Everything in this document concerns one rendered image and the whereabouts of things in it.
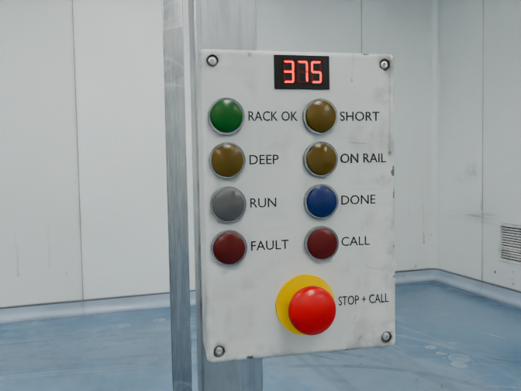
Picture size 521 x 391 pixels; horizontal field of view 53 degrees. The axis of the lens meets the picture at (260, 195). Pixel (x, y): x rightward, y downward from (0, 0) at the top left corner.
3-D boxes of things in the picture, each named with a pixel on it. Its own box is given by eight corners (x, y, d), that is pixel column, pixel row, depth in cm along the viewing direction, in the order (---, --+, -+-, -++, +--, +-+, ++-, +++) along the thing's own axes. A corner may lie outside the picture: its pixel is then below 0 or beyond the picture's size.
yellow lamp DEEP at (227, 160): (245, 177, 42) (244, 143, 42) (211, 178, 42) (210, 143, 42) (243, 177, 43) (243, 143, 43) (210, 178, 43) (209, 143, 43)
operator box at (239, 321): (396, 347, 47) (395, 53, 45) (207, 364, 43) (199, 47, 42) (369, 326, 53) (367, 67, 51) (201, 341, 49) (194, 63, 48)
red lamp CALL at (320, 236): (339, 259, 44) (339, 227, 44) (308, 261, 44) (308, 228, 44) (336, 257, 45) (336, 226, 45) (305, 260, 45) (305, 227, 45)
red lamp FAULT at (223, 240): (246, 264, 43) (246, 231, 43) (213, 266, 42) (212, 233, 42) (245, 263, 44) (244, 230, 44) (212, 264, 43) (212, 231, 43)
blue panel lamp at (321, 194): (339, 217, 44) (338, 185, 44) (308, 219, 44) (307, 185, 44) (336, 216, 45) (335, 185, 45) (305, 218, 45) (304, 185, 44)
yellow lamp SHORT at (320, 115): (338, 132, 44) (337, 98, 44) (306, 132, 43) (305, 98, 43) (335, 133, 45) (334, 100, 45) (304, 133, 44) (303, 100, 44)
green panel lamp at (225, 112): (244, 133, 42) (243, 98, 42) (210, 133, 42) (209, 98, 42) (243, 133, 43) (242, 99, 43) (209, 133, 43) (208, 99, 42)
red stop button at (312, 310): (339, 335, 42) (339, 287, 42) (291, 340, 42) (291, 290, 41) (322, 320, 47) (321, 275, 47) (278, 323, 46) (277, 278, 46)
